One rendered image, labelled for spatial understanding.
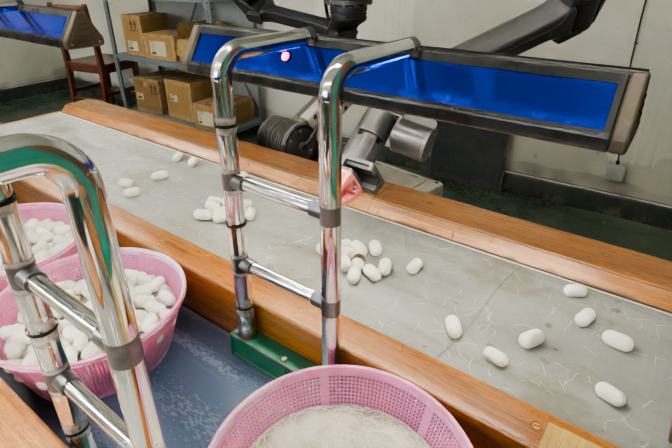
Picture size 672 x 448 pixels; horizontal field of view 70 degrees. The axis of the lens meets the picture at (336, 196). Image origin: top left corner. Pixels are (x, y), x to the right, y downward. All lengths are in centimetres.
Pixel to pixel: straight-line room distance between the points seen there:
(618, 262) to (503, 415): 40
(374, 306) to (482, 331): 15
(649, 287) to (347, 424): 50
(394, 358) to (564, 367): 22
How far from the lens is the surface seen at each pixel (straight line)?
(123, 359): 37
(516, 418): 59
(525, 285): 83
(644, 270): 90
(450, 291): 78
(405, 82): 57
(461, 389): 60
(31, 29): 126
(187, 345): 80
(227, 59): 55
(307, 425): 60
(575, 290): 82
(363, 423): 60
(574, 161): 282
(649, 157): 278
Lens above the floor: 120
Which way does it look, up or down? 26 degrees down
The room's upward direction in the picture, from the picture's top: straight up
